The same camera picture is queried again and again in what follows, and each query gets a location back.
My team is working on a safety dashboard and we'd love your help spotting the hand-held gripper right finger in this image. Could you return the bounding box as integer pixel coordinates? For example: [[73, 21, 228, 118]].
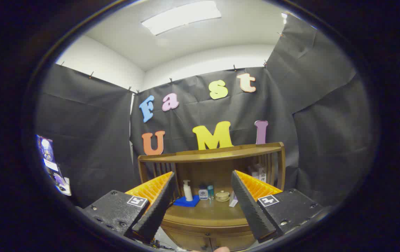
[[230, 170, 324, 244]]

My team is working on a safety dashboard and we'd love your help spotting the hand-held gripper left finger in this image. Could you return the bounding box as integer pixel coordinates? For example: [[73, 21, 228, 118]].
[[83, 171, 177, 243]]

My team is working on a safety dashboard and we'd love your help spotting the wooden drawer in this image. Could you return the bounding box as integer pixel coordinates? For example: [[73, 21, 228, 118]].
[[161, 219, 256, 238]]

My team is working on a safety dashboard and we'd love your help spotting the wooden countertop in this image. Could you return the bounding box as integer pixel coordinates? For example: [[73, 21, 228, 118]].
[[163, 187, 253, 228]]

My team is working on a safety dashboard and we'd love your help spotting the wooden cabinet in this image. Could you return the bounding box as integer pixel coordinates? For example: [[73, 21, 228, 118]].
[[138, 142, 286, 252]]

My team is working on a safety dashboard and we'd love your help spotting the blue folded cloth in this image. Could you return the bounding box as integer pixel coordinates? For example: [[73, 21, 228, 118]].
[[173, 195, 200, 207]]

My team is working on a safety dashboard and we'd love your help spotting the white pump bottle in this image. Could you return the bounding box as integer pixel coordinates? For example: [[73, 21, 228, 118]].
[[183, 180, 193, 202]]

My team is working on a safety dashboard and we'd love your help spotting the black backdrop cloth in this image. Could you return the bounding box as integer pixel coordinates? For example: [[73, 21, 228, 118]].
[[34, 14, 374, 210]]

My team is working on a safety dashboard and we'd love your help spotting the ceiling light panel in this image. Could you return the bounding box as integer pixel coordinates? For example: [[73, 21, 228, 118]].
[[141, 1, 222, 36]]

